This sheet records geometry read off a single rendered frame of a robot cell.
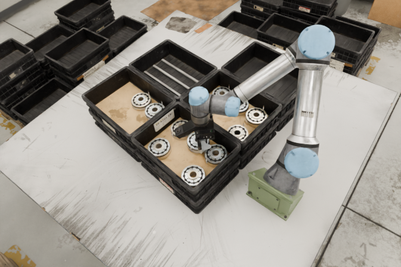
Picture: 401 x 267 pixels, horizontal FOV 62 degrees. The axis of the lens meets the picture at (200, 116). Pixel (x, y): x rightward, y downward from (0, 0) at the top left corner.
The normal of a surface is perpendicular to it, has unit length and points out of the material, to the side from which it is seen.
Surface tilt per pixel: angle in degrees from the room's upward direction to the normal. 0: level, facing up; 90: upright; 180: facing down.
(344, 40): 0
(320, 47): 40
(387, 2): 73
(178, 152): 0
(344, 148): 0
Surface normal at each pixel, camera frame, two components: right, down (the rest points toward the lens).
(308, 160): -0.22, 0.25
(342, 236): -0.06, -0.64
